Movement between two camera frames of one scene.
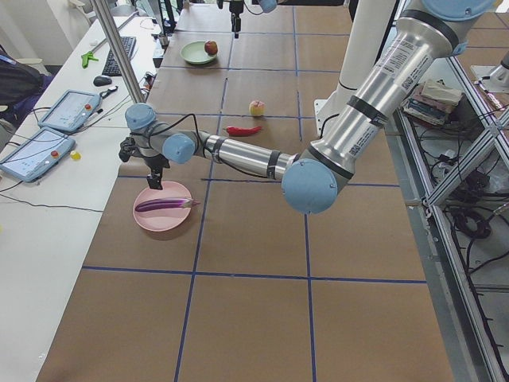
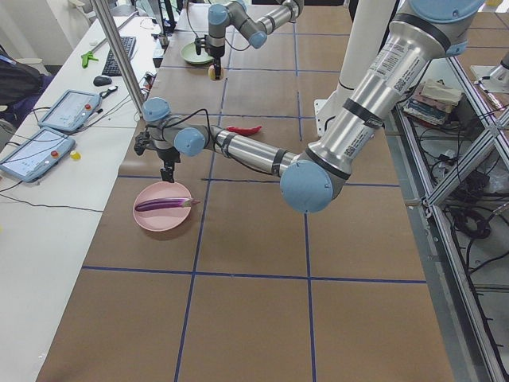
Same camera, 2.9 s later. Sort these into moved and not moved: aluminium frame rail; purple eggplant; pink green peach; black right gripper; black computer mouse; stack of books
Moved: black right gripper; pink green peach
Not moved: black computer mouse; stack of books; aluminium frame rail; purple eggplant
